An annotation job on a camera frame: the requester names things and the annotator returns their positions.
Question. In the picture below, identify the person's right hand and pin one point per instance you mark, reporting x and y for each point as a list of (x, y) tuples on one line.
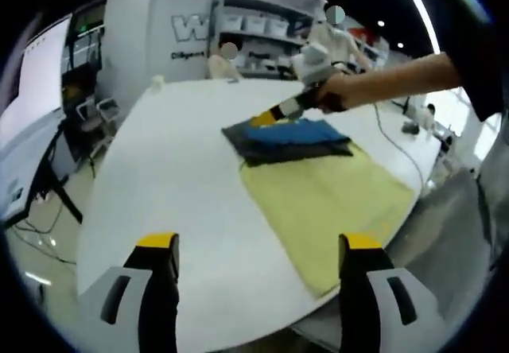
[(340, 92)]

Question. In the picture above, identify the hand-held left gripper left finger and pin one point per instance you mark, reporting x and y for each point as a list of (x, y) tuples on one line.
[(159, 289)]

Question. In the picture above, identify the large wall display screen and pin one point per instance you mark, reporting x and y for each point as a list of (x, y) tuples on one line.
[(36, 78)]

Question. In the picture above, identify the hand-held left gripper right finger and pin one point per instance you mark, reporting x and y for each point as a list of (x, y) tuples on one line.
[(362, 289)]

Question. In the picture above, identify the white storage shelf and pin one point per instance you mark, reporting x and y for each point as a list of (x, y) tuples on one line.
[(262, 35)]

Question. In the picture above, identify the yellow grey blue garment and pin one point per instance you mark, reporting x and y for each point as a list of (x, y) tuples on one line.
[(326, 210)]

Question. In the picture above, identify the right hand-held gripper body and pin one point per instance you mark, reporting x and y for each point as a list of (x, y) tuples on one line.
[(314, 64)]

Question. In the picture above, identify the ceiling light strip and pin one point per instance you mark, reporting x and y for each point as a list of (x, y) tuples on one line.
[(421, 7)]

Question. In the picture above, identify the person's dark blue clothing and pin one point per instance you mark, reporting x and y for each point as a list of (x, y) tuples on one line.
[(477, 43)]

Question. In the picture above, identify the grey mesh chair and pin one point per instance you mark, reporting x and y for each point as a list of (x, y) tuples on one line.
[(445, 241)]

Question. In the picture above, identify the white office chair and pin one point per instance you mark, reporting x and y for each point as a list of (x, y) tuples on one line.
[(99, 112)]

